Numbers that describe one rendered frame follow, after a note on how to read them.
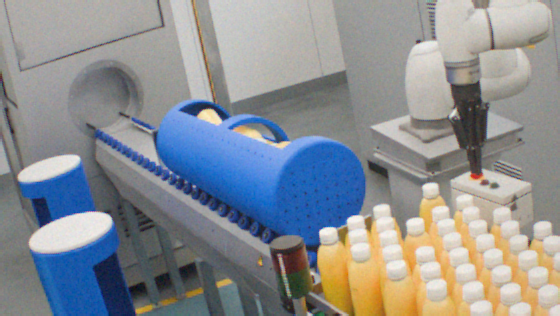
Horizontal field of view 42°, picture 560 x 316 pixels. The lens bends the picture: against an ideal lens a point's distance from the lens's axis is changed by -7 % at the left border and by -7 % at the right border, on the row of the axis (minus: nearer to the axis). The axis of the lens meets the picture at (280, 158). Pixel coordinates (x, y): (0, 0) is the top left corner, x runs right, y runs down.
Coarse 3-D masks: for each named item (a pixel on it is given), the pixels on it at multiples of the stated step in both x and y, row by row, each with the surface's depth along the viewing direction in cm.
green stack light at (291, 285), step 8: (304, 272) 139; (280, 280) 139; (288, 280) 138; (296, 280) 138; (304, 280) 139; (280, 288) 140; (288, 288) 139; (296, 288) 139; (304, 288) 139; (288, 296) 140; (296, 296) 139
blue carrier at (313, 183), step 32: (160, 128) 269; (192, 128) 248; (224, 128) 233; (192, 160) 243; (224, 160) 223; (256, 160) 208; (288, 160) 197; (320, 160) 202; (352, 160) 206; (224, 192) 225; (256, 192) 205; (288, 192) 198; (320, 192) 203; (352, 192) 208; (288, 224) 200; (320, 224) 205
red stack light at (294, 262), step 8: (304, 248) 139; (272, 256) 138; (280, 256) 137; (288, 256) 137; (296, 256) 137; (304, 256) 139; (272, 264) 140; (280, 264) 138; (288, 264) 137; (296, 264) 138; (304, 264) 139; (280, 272) 138; (288, 272) 138; (296, 272) 138
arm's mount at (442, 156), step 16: (384, 128) 249; (496, 128) 233; (512, 128) 231; (384, 144) 246; (400, 144) 235; (416, 144) 232; (432, 144) 230; (448, 144) 228; (496, 144) 229; (512, 144) 231; (400, 160) 239; (416, 160) 229; (432, 160) 221; (448, 160) 223; (464, 160) 226; (432, 176) 222
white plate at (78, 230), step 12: (72, 216) 242; (84, 216) 240; (96, 216) 238; (108, 216) 236; (48, 228) 236; (60, 228) 234; (72, 228) 232; (84, 228) 230; (96, 228) 228; (108, 228) 227; (36, 240) 228; (48, 240) 226; (60, 240) 224; (72, 240) 222; (84, 240) 220; (48, 252) 219
